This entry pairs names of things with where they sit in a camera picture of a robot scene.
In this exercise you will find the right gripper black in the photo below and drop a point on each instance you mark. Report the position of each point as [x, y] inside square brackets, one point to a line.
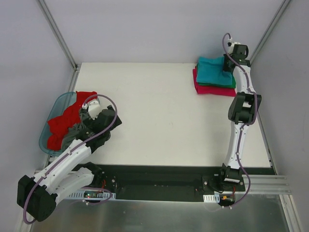
[227, 64]

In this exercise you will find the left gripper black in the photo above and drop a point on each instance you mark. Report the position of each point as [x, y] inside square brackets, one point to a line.
[85, 125]

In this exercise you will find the teal t shirt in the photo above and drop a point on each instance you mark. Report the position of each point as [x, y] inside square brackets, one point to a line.
[211, 60]

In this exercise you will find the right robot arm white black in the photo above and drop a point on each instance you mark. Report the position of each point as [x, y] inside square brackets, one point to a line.
[242, 113]

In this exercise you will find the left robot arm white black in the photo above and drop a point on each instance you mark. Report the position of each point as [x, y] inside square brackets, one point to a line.
[40, 194]

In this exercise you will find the folded green t shirt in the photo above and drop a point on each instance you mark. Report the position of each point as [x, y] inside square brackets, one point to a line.
[212, 74]

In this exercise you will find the grey t shirt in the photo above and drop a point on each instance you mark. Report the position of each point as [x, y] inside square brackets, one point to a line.
[73, 131]

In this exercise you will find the translucent blue plastic basket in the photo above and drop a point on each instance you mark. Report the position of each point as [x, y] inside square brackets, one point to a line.
[46, 133]

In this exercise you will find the red t shirt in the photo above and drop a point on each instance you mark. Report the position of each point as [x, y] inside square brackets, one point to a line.
[60, 124]

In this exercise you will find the folded pink t shirt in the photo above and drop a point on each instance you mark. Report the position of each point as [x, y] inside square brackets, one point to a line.
[202, 90]

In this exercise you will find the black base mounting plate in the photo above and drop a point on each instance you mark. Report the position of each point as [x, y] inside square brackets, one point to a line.
[155, 183]

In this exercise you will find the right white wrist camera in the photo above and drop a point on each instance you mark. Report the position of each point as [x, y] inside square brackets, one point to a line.
[231, 46]

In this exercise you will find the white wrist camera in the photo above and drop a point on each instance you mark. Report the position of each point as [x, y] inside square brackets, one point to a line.
[93, 108]
[231, 46]

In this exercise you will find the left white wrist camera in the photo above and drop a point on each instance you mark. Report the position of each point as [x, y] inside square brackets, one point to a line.
[93, 108]

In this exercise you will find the right aluminium frame post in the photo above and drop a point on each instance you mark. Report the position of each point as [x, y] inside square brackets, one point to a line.
[270, 28]

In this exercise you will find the aluminium frame post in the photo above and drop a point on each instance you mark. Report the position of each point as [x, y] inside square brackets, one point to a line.
[270, 28]
[57, 33]

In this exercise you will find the right aluminium side rail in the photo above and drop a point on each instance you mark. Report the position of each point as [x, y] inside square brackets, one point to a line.
[256, 151]

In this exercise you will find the left aluminium frame post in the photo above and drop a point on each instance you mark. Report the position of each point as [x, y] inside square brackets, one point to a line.
[57, 33]

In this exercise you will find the right white cable duct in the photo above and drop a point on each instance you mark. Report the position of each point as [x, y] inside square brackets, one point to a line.
[215, 198]

